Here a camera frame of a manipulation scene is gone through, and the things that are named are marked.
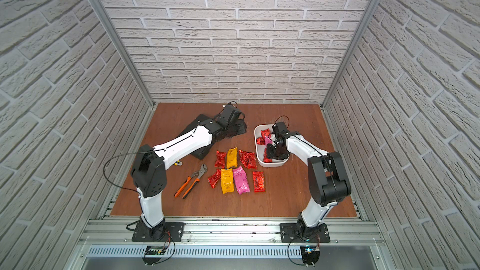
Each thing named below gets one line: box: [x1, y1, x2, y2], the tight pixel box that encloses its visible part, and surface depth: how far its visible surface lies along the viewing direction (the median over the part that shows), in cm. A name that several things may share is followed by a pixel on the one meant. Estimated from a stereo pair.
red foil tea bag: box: [207, 168, 222, 189], surface depth 88 cm
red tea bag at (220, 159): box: [214, 150, 227, 169], surface depth 94 cm
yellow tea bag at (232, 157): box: [226, 146, 239, 169], surface depth 93 cm
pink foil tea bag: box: [233, 166, 250, 195], surface depth 87 cm
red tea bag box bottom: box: [263, 147, 273, 164], surface depth 95 cm
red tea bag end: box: [260, 128, 272, 139], surface depth 105 cm
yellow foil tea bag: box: [221, 168, 235, 195], surface depth 87 cm
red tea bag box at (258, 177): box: [252, 171, 266, 193], surface depth 87 cm
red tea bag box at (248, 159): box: [238, 150, 258, 170], surface depth 94 cm
